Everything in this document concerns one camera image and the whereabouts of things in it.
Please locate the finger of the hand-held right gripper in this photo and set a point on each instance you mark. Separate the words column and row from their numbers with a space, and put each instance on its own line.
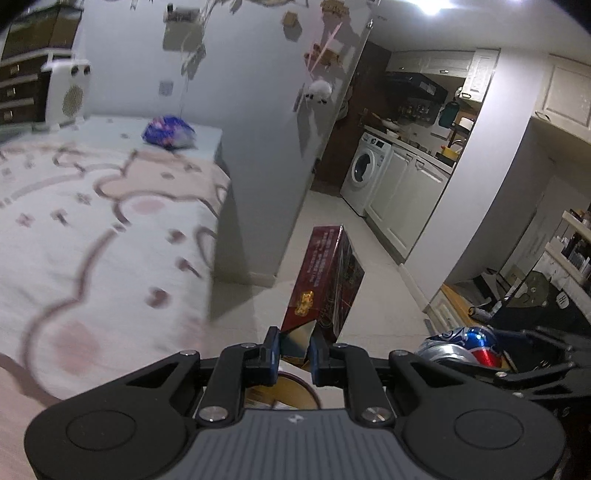
column 540, row 378
column 545, row 337

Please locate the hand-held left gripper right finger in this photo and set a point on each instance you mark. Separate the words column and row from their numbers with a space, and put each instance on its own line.
column 316, row 360

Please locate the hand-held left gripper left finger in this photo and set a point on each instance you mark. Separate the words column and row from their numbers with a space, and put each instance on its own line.
column 273, row 355

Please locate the yellow trash bin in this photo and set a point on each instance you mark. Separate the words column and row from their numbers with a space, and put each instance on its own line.
column 295, row 392

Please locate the blue drink can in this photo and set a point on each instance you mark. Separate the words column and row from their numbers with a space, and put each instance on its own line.
column 461, row 344

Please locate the red printed box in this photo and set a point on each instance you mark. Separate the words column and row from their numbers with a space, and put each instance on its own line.
column 328, row 277

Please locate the silver spray can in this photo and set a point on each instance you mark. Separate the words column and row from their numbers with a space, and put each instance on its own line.
column 480, row 312

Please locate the low wooden top cabinet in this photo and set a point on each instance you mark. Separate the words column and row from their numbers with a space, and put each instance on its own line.
column 455, row 304

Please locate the shelf with bottles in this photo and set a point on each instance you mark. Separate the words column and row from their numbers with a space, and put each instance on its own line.
column 572, row 244

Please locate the white lower kitchen cabinets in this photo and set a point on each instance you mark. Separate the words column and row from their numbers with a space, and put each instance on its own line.
column 406, row 203

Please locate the white kitchen cabinets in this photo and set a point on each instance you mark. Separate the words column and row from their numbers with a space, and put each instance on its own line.
column 406, row 203
column 438, row 62

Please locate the white washing machine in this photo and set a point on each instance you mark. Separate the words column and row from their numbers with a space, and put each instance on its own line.
column 367, row 170

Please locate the pink printed blanket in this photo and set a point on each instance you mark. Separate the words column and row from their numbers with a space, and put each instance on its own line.
column 101, row 258

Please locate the brown door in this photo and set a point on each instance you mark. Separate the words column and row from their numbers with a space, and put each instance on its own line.
column 337, row 152

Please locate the teal cutting board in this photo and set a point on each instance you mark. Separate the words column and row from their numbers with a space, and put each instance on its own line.
column 449, row 114

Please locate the white wardrobe cabinet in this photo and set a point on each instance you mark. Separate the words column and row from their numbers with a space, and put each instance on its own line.
column 563, row 92

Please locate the purple snack packet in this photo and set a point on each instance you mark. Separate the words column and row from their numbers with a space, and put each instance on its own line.
column 168, row 133

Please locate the wok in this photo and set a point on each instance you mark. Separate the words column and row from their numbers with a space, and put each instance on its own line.
column 388, row 123

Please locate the hanging bags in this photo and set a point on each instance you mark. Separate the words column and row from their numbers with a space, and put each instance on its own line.
column 345, row 104

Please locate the white plush sheep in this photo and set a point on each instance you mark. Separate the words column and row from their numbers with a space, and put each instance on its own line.
column 318, row 92

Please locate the dark range hood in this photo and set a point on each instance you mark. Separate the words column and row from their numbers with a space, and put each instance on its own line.
column 415, row 87

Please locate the light blue bed sheet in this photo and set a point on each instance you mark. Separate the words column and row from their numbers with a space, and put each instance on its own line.
column 101, row 129

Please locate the white upper kitchen cabinets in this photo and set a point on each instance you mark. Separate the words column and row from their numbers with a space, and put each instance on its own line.
column 438, row 62

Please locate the white fan heater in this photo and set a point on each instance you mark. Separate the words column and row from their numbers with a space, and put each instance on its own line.
column 64, row 97

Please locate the round ceiling light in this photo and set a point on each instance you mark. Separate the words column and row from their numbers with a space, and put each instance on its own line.
column 438, row 4

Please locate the dark drawer chest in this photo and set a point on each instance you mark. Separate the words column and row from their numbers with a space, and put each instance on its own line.
column 21, row 92

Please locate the glass fish tank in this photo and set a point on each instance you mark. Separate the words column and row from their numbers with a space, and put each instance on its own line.
column 41, row 27

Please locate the white wall socket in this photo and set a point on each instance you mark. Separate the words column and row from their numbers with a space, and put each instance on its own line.
column 165, row 88

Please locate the wooden wall rack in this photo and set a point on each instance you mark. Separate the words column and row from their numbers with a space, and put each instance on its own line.
column 327, row 54
column 336, row 6

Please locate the wooden wall block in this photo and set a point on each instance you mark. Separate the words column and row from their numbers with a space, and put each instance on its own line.
column 290, row 20

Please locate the small wall shelf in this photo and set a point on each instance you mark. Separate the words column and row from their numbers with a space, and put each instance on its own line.
column 182, row 14

